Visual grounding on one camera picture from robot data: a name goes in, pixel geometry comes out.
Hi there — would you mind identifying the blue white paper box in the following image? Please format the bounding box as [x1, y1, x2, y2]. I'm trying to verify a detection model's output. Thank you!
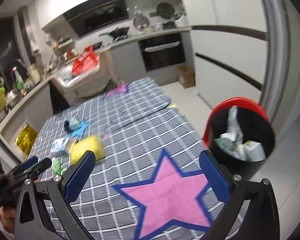
[50, 137, 77, 156]

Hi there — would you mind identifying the yellow wavy sponge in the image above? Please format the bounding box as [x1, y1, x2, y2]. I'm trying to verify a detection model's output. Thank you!
[69, 135, 105, 164]

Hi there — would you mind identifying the white bottle with green cap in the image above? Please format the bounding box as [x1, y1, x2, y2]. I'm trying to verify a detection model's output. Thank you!
[243, 140, 266, 162]

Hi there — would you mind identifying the white plastic bag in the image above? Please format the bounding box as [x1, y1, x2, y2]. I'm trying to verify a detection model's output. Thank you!
[220, 106, 244, 160]

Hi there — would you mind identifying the black trash bin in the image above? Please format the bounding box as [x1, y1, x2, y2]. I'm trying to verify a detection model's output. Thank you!
[206, 105, 275, 180]

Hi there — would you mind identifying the person's left hand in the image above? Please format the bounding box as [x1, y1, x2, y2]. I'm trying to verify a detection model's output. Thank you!
[0, 206, 16, 239]

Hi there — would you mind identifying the gold foil bag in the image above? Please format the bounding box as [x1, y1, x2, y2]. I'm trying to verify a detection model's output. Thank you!
[14, 121, 38, 155]

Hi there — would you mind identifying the small green cap tube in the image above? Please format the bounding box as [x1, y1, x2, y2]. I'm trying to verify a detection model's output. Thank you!
[51, 157, 68, 176]

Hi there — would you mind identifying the crumpled teal navy wrapper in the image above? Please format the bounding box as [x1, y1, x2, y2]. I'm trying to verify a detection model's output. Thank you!
[64, 118, 81, 133]

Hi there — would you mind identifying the spray bottle on counter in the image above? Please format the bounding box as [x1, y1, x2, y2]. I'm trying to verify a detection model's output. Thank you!
[12, 67, 24, 91]

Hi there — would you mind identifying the red plastic basket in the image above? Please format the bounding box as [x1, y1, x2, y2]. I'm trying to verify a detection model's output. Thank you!
[71, 46, 99, 75]

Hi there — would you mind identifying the grey checked tablecloth with stars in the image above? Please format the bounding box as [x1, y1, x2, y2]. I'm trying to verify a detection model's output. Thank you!
[27, 76, 248, 240]

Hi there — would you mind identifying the black wok on stove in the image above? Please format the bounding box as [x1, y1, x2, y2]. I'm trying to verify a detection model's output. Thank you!
[99, 27, 130, 42]

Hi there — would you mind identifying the cardboard box on floor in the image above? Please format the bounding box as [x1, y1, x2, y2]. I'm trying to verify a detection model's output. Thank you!
[178, 66, 195, 88]

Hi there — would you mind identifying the black range hood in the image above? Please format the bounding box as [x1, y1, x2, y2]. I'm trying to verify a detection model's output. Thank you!
[63, 0, 129, 37]

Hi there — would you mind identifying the black built-in oven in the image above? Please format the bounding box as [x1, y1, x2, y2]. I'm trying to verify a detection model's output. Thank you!
[138, 33, 186, 72]

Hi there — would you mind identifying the white refrigerator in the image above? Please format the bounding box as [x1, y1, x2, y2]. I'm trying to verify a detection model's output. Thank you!
[182, 0, 268, 107]

